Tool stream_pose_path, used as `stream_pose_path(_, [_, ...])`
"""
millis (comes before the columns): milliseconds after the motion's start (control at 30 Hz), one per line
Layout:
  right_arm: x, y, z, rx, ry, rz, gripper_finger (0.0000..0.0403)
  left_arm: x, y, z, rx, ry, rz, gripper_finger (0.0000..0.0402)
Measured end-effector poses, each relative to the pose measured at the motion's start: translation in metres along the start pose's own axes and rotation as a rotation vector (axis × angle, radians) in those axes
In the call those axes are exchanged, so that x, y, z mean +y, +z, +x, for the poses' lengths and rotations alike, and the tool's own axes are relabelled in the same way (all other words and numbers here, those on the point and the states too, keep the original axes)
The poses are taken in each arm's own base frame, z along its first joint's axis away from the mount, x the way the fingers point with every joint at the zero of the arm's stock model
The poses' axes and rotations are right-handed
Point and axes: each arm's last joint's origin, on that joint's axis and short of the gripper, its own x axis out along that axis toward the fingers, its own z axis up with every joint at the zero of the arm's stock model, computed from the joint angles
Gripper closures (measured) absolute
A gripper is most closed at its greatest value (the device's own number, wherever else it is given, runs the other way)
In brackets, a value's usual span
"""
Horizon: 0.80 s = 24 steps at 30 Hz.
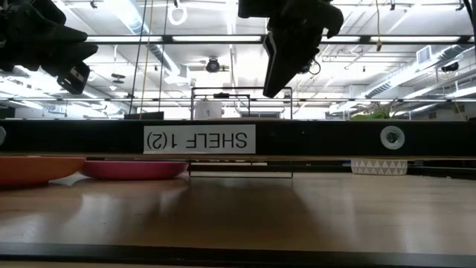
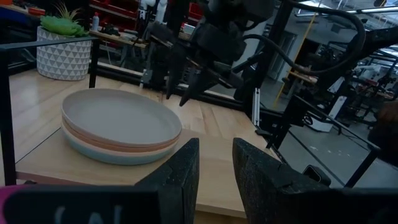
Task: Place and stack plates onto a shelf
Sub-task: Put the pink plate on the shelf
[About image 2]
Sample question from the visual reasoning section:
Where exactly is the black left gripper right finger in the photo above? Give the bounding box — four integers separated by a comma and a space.
232, 138, 327, 224

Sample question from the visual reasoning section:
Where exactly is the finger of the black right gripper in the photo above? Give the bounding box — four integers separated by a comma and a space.
179, 67, 218, 107
166, 43, 187, 100

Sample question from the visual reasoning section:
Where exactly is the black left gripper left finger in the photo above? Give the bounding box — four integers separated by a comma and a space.
135, 138, 200, 224

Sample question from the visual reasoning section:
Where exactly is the cream plate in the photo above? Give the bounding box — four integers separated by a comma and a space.
61, 123, 180, 158

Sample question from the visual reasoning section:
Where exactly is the light blue plate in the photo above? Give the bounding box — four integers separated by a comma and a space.
62, 129, 178, 166

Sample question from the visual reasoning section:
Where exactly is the terracotta plate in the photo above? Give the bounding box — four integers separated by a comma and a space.
61, 118, 182, 153

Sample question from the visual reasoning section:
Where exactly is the grey plate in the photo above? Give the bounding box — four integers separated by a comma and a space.
61, 88, 183, 149

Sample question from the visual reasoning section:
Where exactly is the pink plate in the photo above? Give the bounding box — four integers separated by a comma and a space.
0, 185, 19, 224

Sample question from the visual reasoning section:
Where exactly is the wooden workbench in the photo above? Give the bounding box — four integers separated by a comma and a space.
88, 29, 193, 48

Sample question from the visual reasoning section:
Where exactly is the yellow pole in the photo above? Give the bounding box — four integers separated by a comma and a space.
273, 12, 318, 108

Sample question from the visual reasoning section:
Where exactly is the white bottle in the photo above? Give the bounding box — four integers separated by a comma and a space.
91, 11, 100, 32

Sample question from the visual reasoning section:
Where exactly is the white box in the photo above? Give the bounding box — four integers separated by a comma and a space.
310, 95, 348, 133

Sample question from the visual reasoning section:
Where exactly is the succulent in white patterned pot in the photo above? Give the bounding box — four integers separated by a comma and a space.
36, 2, 93, 82

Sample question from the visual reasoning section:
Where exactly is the small black camera box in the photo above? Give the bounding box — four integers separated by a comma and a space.
302, 164, 332, 187

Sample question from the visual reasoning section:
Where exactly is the silver aluminium post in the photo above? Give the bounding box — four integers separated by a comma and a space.
251, 87, 261, 127

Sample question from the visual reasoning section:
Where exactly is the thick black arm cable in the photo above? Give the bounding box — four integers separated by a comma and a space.
242, 0, 367, 75

